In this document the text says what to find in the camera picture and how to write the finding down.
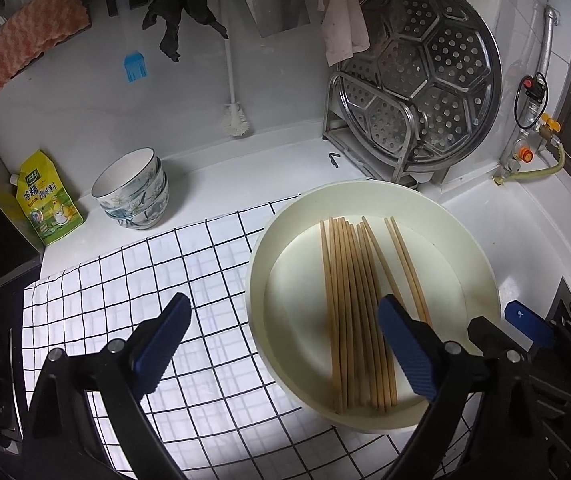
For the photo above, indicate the perforated steel steamer tray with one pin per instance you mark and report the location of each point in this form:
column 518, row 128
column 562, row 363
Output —
column 425, row 60

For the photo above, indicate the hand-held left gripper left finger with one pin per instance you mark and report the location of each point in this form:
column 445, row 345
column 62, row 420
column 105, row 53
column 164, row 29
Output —
column 160, row 345

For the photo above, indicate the beige hanging cloth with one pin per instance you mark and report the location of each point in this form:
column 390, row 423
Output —
column 340, row 20

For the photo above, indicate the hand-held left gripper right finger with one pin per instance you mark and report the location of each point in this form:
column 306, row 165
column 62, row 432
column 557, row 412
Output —
column 410, row 350

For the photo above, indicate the gas valve assembly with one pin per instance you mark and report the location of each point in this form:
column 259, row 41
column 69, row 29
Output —
column 530, row 125

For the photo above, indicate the cream plastic basin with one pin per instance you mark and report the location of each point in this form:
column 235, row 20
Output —
column 295, row 280

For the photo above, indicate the dark hanging cloth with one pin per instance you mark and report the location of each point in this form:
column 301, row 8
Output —
column 170, row 15

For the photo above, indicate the metal gas pipe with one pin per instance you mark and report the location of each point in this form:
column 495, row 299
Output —
column 545, row 60

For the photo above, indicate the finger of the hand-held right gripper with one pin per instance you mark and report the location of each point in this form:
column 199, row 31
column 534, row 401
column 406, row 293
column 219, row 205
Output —
column 485, row 335
column 525, row 317

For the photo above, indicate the blue patterned ceramic bowl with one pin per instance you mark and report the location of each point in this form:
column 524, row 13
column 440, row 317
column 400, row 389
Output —
column 145, row 217
column 158, row 195
column 120, row 175

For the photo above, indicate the steel cleaver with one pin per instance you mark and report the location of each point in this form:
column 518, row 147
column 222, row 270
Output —
column 275, row 5

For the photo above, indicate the steel lid rack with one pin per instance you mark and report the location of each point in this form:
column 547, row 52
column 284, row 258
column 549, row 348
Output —
column 412, row 135

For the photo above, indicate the small black hook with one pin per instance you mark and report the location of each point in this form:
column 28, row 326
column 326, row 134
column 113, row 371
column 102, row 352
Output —
column 334, row 160

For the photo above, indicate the orange dish cloth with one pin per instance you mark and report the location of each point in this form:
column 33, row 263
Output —
column 30, row 35

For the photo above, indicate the white bottle brush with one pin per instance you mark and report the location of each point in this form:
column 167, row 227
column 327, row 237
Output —
column 235, row 120

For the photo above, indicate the bundle of wooden chopsticks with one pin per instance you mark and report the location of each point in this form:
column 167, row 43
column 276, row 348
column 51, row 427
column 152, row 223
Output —
column 345, row 310

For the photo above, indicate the yellow seasoning pouch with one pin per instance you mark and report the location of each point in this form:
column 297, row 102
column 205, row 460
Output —
column 50, row 205

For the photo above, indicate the white black-grid cloth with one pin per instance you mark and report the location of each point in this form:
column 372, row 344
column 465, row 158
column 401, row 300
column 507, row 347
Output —
column 115, row 285

